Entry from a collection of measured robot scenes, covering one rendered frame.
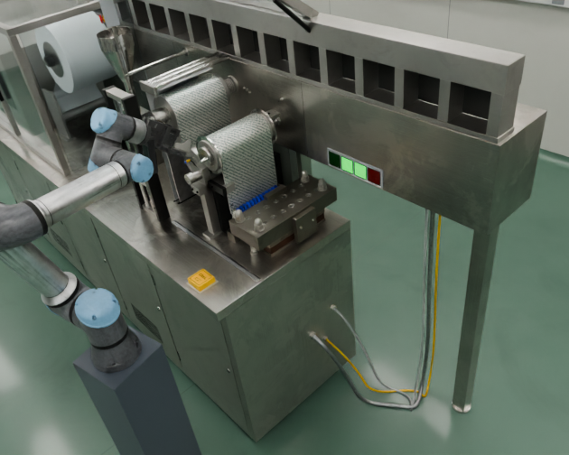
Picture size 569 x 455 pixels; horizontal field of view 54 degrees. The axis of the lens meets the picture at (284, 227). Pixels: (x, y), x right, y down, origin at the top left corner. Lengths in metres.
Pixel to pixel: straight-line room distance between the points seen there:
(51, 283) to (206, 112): 0.87
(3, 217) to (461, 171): 1.20
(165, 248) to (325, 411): 1.06
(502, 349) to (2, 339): 2.66
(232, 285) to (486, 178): 0.90
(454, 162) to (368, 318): 1.52
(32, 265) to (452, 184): 1.21
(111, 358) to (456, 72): 1.27
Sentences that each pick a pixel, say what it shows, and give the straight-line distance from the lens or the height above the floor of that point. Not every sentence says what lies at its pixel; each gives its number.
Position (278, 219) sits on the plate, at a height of 1.03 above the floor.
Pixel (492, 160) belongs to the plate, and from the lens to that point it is 1.61.
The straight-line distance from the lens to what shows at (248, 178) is 2.08.
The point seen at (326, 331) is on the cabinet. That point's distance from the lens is 2.42.
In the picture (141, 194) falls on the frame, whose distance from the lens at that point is 2.42.
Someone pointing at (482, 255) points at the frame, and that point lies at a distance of 2.03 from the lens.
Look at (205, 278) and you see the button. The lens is 1.97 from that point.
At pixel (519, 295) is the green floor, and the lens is 3.24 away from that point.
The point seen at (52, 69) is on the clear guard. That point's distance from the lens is 2.74.
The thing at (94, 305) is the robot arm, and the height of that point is 1.13.
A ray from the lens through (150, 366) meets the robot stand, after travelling 1.84.
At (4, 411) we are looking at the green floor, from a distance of 3.18.
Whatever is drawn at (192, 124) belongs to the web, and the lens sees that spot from 2.15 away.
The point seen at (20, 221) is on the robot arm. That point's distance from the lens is 1.46.
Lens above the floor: 2.21
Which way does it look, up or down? 37 degrees down
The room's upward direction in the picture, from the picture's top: 8 degrees counter-clockwise
